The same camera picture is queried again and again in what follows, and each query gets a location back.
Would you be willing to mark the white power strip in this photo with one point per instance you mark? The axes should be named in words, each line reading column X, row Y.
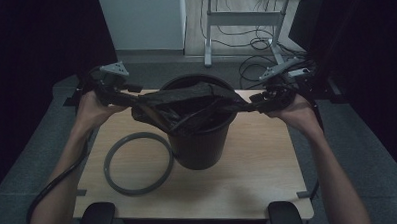
column 300, row 72

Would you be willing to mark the white cabinet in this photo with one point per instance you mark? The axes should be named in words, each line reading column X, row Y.
column 143, row 20

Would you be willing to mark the person's left hand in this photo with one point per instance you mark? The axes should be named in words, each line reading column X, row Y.
column 93, row 112

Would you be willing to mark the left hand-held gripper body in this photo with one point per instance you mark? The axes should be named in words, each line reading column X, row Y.
column 110, row 83

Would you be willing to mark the white desk frame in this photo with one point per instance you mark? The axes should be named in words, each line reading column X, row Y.
column 243, row 18

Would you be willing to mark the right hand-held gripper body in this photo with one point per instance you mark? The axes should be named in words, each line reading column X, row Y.
column 280, row 89

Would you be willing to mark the black chair armrest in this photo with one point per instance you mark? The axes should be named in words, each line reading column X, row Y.
column 96, row 219
column 285, row 215

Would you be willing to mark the black plastic trash bin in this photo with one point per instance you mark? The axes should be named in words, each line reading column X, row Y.
column 201, row 148

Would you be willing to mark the person's right hand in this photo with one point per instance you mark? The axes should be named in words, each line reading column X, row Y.
column 296, row 113

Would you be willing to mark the black garbage bag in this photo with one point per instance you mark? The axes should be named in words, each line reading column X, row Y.
column 186, row 95

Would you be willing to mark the dark curtain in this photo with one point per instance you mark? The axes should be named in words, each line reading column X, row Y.
column 368, row 52
column 34, row 47

